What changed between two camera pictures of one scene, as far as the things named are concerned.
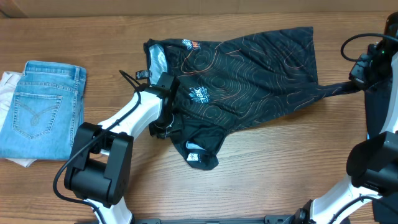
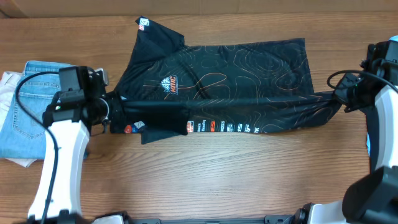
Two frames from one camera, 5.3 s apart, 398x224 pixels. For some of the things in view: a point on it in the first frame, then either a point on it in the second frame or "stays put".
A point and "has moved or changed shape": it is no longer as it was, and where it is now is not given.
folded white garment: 9,83 stays put
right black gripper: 357,71 → 341,97
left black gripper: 155,131 → 117,108
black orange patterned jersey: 225,81 has moved or changed shape
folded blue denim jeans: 46,110 stays put
